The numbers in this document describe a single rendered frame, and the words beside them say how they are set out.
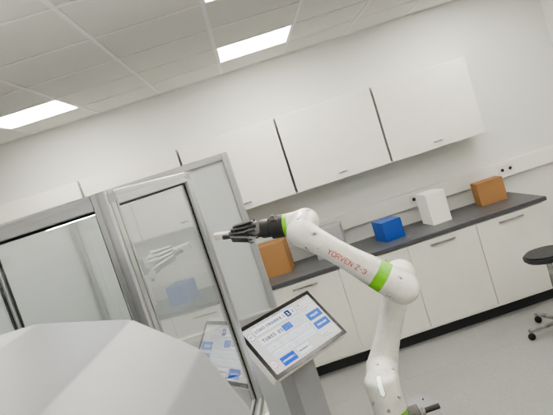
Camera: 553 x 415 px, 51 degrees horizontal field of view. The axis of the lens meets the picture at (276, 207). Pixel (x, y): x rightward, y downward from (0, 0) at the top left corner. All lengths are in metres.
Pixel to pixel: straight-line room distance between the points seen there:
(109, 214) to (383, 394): 1.29
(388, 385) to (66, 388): 1.59
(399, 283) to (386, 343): 0.36
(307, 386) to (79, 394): 2.24
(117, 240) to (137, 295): 0.14
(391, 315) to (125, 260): 1.23
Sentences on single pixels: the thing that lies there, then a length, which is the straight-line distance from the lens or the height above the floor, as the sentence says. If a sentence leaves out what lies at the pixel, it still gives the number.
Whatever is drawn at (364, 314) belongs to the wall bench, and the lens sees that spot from 5.06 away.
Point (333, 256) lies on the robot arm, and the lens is 2.12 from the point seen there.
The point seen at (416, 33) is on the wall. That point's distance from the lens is 5.86.
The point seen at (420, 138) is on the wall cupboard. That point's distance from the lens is 5.38.
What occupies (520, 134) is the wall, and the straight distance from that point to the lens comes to 6.11.
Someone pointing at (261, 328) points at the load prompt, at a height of 1.16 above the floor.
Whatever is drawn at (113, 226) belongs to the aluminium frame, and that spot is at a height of 1.90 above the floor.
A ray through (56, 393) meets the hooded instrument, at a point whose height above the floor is 1.73.
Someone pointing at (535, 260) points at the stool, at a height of 0.61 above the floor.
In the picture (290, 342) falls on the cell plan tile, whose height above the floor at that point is 1.05.
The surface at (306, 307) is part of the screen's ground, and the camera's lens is 3.07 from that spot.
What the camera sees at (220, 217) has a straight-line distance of 3.54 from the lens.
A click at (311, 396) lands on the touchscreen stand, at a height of 0.73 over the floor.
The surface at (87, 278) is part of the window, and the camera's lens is 1.55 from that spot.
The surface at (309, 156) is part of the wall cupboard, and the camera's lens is 5.17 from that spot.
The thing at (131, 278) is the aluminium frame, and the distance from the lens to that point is 1.49.
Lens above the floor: 1.95
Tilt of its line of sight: 5 degrees down
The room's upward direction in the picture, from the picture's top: 18 degrees counter-clockwise
